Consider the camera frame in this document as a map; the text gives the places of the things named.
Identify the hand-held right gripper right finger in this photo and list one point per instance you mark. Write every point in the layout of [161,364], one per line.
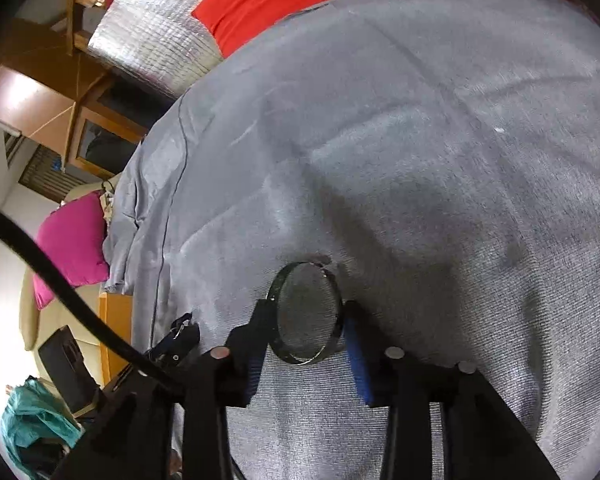
[357,360]

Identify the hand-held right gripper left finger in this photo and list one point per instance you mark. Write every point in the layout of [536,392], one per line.
[252,372]

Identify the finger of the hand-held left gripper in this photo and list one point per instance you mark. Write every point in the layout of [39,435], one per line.
[180,342]

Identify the silver bangle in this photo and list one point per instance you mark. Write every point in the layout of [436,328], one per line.
[305,358]

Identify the orange box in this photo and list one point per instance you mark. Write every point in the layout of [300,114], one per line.
[115,320]

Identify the black box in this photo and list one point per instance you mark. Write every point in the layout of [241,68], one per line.
[65,365]

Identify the teal cloth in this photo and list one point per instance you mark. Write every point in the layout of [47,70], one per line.
[30,415]

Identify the beige sofa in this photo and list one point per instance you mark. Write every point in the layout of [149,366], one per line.
[45,325]

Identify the pink pillow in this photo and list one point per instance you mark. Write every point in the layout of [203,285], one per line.
[70,240]

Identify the grey cloth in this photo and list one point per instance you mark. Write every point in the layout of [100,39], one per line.
[430,160]

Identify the wooden window blind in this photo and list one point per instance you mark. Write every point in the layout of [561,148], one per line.
[40,170]

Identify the wooden cabinet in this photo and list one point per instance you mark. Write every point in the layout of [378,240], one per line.
[25,100]

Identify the silver foil mat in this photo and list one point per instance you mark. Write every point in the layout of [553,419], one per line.
[150,35]

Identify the red pillow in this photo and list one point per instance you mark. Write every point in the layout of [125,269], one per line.
[260,0]

